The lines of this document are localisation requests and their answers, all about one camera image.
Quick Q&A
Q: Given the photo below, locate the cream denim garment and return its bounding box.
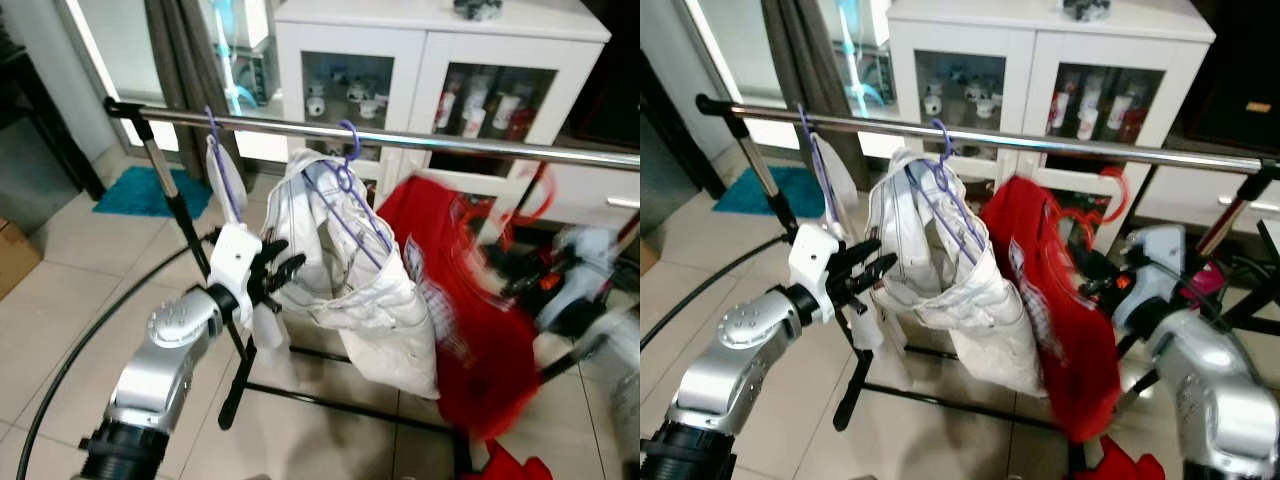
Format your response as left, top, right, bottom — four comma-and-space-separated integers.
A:
262, 148, 441, 401
865, 148, 1049, 399

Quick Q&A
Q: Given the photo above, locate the grey curtain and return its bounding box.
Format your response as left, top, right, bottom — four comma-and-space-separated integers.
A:
762, 0, 851, 191
145, 0, 233, 151

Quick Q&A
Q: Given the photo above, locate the cardboard box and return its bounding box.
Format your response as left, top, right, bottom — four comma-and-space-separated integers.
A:
0, 220, 43, 299

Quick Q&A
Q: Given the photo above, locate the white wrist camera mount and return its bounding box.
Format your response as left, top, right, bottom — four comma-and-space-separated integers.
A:
207, 224, 264, 331
553, 226, 623, 306
1112, 224, 1189, 336
788, 224, 843, 326

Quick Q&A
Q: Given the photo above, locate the silver rail clothes rack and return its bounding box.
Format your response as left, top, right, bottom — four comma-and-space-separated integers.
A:
103, 97, 641, 480
695, 93, 1280, 480

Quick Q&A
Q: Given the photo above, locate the teal rug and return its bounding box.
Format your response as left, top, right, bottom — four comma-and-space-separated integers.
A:
712, 165, 801, 216
93, 165, 213, 219

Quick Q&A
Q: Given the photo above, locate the white framed glass door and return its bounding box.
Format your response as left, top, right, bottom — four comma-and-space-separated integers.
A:
680, 0, 896, 151
55, 0, 286, 166

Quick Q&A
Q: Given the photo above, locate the dark wooden cabinet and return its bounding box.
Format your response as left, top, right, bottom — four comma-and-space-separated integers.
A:
1180, 0, 1280, 161
565, 0, 641, 151

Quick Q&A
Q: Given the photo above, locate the red cloth heap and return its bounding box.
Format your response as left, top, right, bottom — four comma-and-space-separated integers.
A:
487, 440, 553, 480
1078, 435, 1166, 480

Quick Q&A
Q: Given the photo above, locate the white sleeveless top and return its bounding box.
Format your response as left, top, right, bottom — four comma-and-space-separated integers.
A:
805, 133, 913, 393
203, 133, 291, 353

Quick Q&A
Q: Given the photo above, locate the purple wire hanger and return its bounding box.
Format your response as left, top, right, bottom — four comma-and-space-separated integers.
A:
203, 105, 248, 229
900, 118, 989, 269
797, 103, 846, 227
300, 120, 396, 271

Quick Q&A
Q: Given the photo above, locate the white glass door cabinet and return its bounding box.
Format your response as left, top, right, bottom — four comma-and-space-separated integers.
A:
885, 0, 1216, 251
272, 0, 613, 236

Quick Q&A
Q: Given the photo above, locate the red plastic hanger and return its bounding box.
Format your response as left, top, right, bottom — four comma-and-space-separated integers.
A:
455, 165, 557, 251
1060, 165, 1131, 241

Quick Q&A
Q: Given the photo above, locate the black shelf unit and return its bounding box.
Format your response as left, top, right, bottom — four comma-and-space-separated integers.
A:
0, 45, 109, 236
640, 60, 729, 251

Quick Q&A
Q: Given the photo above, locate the red printed shirt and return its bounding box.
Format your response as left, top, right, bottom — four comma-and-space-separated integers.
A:
982, 175, 1126, 444
378, 172, 541, 441

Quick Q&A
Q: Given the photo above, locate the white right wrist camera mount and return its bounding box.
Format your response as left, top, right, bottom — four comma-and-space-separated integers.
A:
553, 226, 623, 306
1112, 224, 1189, 336

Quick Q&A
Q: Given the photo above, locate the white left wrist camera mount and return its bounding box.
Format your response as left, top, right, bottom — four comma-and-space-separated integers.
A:
788, 224, 843, 326
207, 224, 264, 331

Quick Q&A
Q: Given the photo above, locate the magenta appliance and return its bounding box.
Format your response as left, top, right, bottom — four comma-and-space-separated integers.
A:
1193, 260, 1229, 298

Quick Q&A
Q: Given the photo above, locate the white low drawer unit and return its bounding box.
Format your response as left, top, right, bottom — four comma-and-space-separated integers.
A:
560, 165, 641, 233
1135, 165, 1280, 241

